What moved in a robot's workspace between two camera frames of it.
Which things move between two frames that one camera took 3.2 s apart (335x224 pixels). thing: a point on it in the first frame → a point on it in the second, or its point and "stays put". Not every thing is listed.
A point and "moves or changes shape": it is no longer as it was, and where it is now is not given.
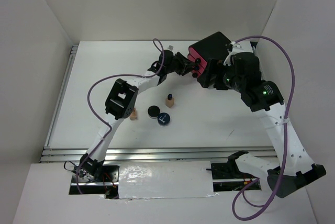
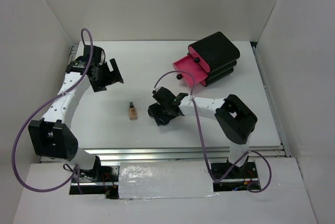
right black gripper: (213, 66) → (156, 108)
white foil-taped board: (154, 180) stays put
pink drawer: (200, 67) moves or changes shape
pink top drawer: (196, 55) stays put
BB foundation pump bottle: (133, 115) stays put
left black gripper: (185, 64) → (113, 77)
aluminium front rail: (123, 154) stays put
